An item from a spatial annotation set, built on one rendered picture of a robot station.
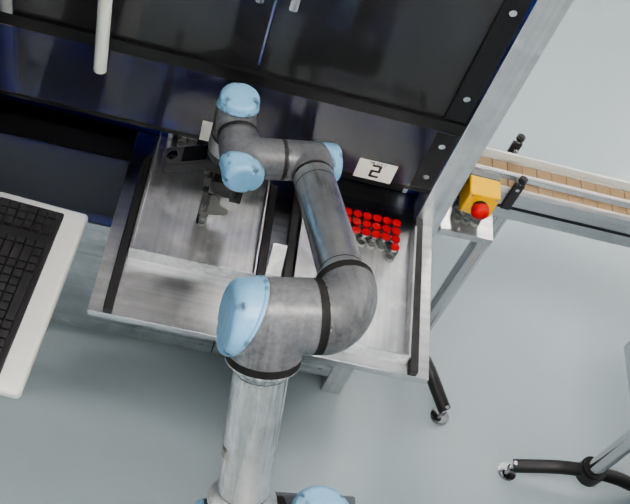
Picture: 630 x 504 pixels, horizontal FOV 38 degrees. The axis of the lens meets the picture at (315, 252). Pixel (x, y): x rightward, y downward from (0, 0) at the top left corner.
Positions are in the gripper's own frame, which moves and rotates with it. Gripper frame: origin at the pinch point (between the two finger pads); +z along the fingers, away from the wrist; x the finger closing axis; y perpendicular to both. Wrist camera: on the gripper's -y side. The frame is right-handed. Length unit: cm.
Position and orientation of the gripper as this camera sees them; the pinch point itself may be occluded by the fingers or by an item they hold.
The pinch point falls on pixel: (201, 208)
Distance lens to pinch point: 195.2
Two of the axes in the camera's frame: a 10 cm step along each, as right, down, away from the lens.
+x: 0.9, -8.0, 5.9
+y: 9.7, 2.2, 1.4
